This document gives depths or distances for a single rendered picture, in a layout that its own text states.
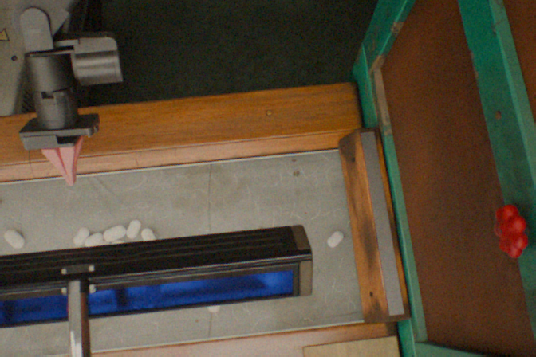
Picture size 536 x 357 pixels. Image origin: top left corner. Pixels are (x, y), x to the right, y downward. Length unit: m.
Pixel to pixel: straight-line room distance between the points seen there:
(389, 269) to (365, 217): 0.09
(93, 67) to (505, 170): 0.54
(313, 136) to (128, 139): 0.32
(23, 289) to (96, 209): 0.40
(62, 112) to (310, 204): 0.43
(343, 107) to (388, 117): 0.13
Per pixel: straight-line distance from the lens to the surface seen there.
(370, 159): 0.86
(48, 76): 0.80
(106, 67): 0.79
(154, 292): 0.60
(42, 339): 1.00
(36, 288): 0.61
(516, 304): 0.56
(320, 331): 0.92
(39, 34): 0.77
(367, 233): 0.86
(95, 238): 0.96
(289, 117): 0.97
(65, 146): 0.82
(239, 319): 0.94
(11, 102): 1.41
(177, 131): 0.97
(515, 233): 0.47
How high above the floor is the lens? 1.68
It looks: 74 degrees down
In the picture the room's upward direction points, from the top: 5 degrees clockwise
